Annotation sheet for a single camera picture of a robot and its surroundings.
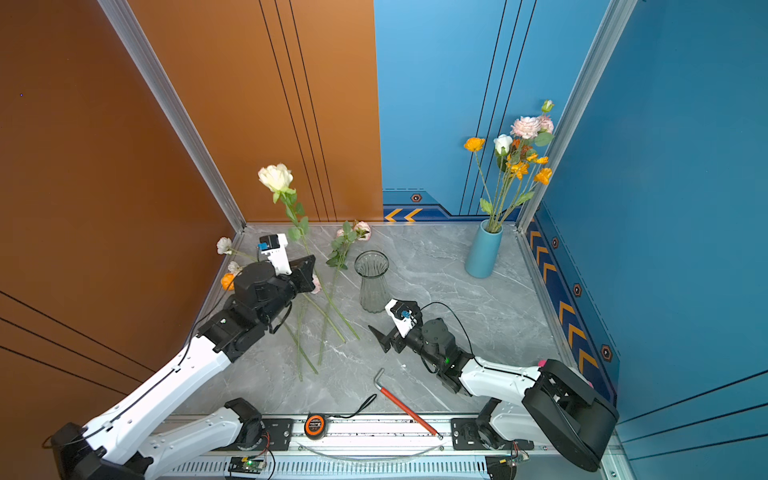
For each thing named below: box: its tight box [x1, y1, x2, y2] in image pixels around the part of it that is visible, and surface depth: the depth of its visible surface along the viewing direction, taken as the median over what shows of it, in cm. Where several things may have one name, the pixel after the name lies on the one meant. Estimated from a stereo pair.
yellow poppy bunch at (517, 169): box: [463, 137, 529, 232], surface depth 90 cm
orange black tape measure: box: [304, 414, 326, 440], surface depth 74 cm
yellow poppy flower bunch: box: [491, 153, 553, 232], surface depth 86 cm
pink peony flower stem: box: [498, 100, 555, 232], surface depth 83 cm
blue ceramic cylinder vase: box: [466, 219, 504, 279], surface depth 96 cm
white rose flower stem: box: [491, 134, 513, 232], surface depth 87 cm
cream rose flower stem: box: [257, 163, 311, 256], surface depth 69 cm
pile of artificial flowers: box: [216, 236, 257, 291], surface depth 102 cm
